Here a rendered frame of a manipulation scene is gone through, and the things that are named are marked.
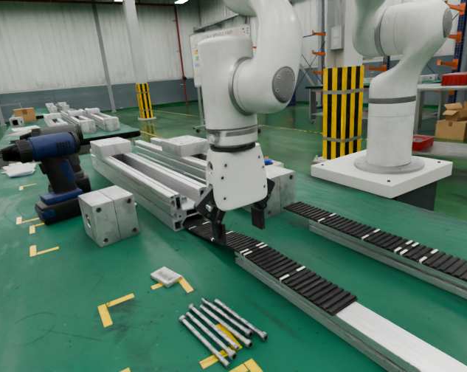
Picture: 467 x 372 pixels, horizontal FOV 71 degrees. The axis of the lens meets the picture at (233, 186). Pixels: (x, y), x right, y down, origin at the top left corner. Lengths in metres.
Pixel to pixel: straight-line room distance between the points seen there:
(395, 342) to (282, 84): 0.33
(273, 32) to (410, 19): 0.55
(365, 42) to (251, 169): 0.57
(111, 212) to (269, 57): 0.47
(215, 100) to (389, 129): 0.61
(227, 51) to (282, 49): 0.08
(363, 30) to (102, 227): 0.79
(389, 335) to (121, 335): 0.34
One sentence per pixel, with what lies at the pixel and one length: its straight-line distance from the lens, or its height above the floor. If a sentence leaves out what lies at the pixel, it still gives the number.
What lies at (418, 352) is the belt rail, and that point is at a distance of 0.44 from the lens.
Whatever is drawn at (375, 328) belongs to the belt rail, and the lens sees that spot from 0.45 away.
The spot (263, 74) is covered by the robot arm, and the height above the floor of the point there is 1.10.
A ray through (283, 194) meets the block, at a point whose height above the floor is 0.82.
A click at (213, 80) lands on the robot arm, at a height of 1.10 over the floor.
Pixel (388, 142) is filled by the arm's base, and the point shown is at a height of 0.89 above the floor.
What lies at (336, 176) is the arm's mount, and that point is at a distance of 1.01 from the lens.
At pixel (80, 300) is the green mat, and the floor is 0.78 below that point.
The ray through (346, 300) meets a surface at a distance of 0.47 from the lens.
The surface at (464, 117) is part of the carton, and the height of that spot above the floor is 0.29.
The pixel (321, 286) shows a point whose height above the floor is 0.81.
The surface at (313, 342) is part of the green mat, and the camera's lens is 0.46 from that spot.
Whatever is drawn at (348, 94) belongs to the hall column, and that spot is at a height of 0.81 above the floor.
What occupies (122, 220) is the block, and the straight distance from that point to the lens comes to 0.76.
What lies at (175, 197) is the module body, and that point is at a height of 0.86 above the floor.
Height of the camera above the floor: 1.10
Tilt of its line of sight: 18 degrees down
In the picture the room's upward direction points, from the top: 5 degrees counter-clockwise
